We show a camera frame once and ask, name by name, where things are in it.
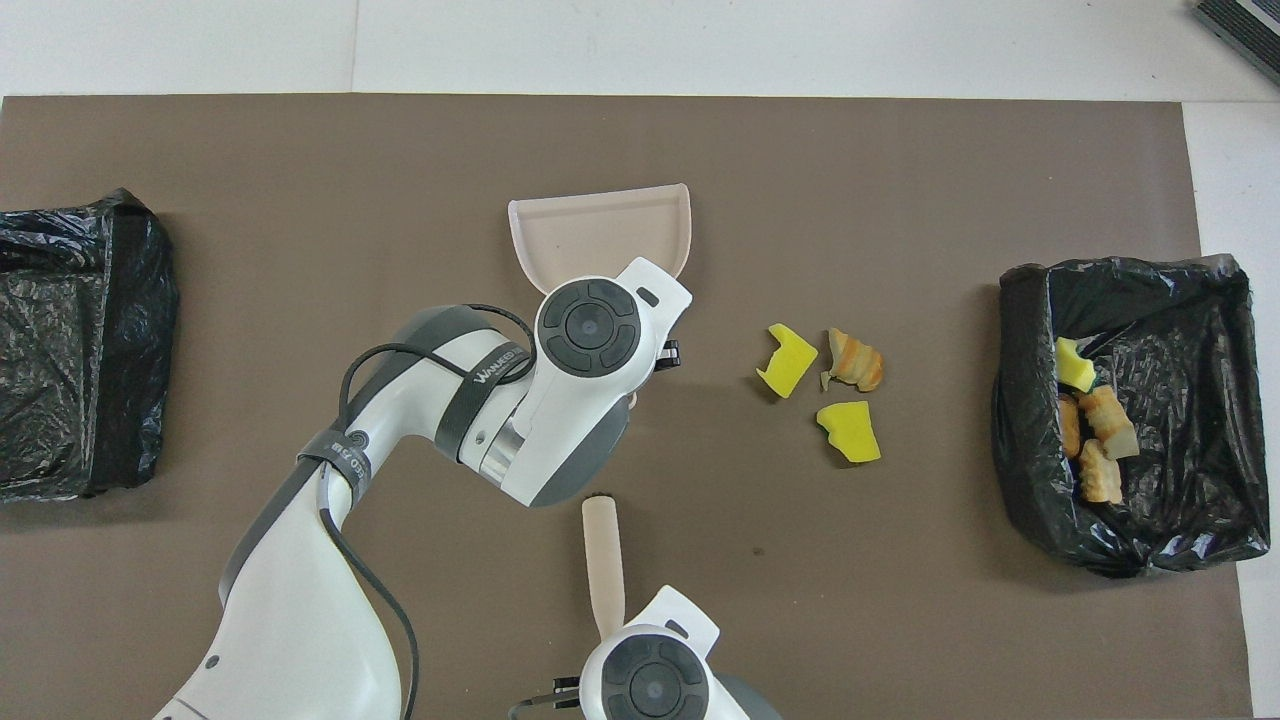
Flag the yellow sponge piece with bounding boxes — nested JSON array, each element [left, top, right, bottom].
[[816, 401, 883, 465], [756, 322, 820, 400], [1056, 337, 1099, 393]]

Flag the beige plastic dustpan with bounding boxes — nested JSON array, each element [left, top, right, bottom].
[[507, 183, 693, 409]]

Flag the striped croissant piece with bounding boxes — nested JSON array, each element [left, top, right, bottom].
[[1077, 385, 1141, 461], [1079, 438, 1127, 505], [820, 327, 885, 394]]

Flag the beige hand brush black bristles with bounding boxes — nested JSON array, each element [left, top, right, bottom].
[[582, 495, 627, 641]]

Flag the black bag lined bin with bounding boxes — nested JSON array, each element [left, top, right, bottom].
[[0, 188, 181, 504], [992, 254, 1273, 579]]

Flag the brown table mat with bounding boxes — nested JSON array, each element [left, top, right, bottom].
[[0, 95, 1253, 720]]

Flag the dark grey ribbed device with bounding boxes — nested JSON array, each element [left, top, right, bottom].
[[1190, 0, 1280, 87]]

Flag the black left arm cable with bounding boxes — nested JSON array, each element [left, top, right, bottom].
[[320, 303, 541, 720]]

